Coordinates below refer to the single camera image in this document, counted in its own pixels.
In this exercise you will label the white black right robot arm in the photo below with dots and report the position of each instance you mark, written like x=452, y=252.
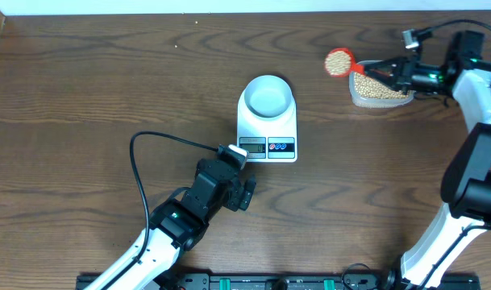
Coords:
x=465, y=190

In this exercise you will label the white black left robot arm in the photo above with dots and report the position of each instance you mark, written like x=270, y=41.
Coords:
x=176, y=226

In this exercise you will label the clear plastic container of beans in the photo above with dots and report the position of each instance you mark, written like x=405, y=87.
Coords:
x=369, y=93

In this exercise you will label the white digital kitchen scale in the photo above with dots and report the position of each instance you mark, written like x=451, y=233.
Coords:
x=267, y=140

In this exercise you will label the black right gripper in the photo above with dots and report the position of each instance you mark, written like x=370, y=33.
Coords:
x=406, y=66

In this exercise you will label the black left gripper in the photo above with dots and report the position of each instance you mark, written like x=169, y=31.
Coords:
x=237, y=192

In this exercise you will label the red measuring scoop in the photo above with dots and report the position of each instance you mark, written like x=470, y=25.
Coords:
x=340, y=62

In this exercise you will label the grey round bowl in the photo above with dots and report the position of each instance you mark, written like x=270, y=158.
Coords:
x=268, y=96

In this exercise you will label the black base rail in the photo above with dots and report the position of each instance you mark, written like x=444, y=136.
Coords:
x=201, y=281

